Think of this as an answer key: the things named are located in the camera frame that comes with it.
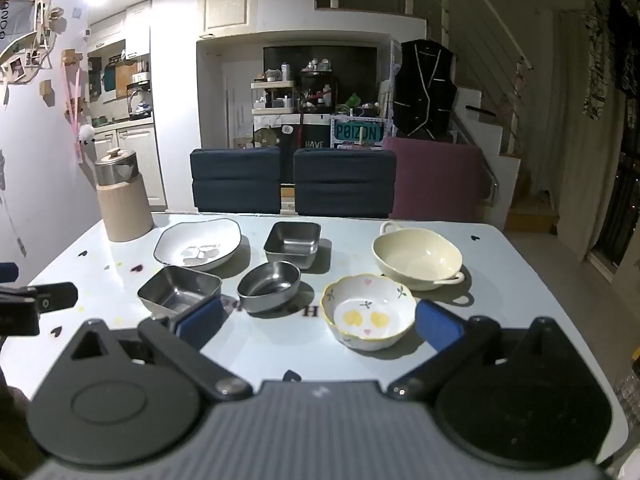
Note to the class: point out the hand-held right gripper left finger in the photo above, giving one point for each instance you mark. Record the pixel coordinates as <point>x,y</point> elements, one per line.
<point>200,322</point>

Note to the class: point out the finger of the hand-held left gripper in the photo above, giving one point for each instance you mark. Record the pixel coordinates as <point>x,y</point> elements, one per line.
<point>7,272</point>
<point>52,297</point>

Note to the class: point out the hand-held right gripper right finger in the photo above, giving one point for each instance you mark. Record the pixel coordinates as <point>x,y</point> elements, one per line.
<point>437,327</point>

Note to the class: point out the square stainless steel container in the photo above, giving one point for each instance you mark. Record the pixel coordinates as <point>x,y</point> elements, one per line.
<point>167,290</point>
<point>292,245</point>

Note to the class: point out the white plate with dark rim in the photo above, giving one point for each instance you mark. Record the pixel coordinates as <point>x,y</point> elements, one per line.
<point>190,240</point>

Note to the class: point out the floral bowl with yellow rim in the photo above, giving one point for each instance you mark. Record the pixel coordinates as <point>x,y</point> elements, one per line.
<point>367,316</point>

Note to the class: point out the oval stainless steel bowl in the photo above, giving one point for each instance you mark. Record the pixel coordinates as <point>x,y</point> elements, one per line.
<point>267,285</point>

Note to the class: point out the wooden knife block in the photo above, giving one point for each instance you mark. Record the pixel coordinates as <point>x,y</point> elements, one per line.
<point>122,205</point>

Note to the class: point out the navy blue chair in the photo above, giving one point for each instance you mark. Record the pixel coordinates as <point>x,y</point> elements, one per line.
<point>235,180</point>
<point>345,182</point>

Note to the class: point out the purple chair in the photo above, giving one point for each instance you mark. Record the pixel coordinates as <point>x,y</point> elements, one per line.
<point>440,180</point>

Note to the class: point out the white staircase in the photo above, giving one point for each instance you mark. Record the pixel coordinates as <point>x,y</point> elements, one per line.
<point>530,210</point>

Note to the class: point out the pink ribbon with fluffy toy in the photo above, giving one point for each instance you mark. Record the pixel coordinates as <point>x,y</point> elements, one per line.
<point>86,132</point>

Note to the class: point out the white kitchen cabinets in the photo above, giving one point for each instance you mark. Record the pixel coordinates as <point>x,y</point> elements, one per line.
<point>135,150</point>

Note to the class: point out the teal sign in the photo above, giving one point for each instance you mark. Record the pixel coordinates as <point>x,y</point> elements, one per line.
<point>357,132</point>

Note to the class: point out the dark glass door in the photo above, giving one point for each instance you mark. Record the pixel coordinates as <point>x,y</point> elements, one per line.
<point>620,200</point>

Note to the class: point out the white shelf rack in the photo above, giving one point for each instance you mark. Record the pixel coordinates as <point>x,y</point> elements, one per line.
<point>272,96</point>

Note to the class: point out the black vest with white trim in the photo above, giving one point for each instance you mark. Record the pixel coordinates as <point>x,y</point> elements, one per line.
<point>425,85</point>

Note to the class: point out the patterned curtain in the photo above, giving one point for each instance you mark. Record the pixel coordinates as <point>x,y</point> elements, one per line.
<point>597,60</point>

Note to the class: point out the white cabinet door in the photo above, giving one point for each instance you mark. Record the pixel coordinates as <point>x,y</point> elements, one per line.
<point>227,5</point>

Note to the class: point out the wooden wall decoration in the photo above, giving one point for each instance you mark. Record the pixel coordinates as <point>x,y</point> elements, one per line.
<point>20,60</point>

